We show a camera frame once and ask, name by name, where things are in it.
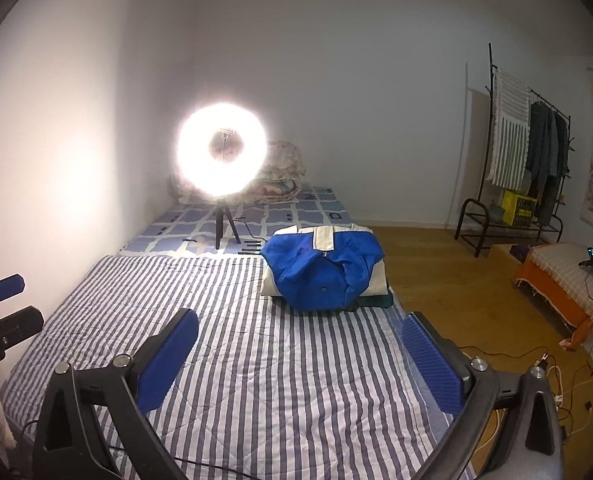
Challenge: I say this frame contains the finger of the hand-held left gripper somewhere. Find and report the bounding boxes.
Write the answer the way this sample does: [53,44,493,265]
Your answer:
[0,306,44,361]
[0,274,26,318]

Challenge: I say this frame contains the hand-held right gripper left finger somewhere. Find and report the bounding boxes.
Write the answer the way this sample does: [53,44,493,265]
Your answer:
[31,308,200,480]

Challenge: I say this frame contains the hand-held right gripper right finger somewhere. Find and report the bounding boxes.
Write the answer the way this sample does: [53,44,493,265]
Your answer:
[400,311,567,480]

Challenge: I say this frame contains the beige and blue jacket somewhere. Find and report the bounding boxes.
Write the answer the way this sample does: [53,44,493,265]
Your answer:
[259,223,389,315]

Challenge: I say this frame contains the dark hanging clothes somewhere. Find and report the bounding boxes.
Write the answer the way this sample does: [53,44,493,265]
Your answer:
[525,100,572,226]

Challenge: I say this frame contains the black metal clothes rack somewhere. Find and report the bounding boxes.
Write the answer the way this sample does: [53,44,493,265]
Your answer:
[455,42,574,258]

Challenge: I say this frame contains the dark blue garment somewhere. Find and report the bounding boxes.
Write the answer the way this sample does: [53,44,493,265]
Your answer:
[349,285,394,311]

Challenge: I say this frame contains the blue white striped blanket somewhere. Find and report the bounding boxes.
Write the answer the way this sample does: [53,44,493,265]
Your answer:
[0,252,477,480]

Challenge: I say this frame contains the small black tripod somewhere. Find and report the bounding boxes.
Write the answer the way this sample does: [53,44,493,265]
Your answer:
[214,195,242,251]

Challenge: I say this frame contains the orange covered low table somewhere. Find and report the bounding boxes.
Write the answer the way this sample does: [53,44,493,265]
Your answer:
[515,242,593,348]

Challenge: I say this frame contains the yellow crate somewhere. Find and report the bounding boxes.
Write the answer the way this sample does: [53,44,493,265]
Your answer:
[501,190,538,226]

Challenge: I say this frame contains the blue checked bed sheet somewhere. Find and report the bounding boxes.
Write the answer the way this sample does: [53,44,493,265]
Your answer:
[119,185,354,258]

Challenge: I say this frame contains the folded floral quilt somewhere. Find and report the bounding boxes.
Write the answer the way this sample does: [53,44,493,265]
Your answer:
[169,140,308,206]

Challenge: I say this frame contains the striped hanging cloth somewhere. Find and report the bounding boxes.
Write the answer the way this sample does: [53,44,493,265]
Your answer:
[486,67,532,188]

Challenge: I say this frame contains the black ring light cable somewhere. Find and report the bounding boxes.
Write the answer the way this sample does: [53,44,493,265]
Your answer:
[234,217,267,246]

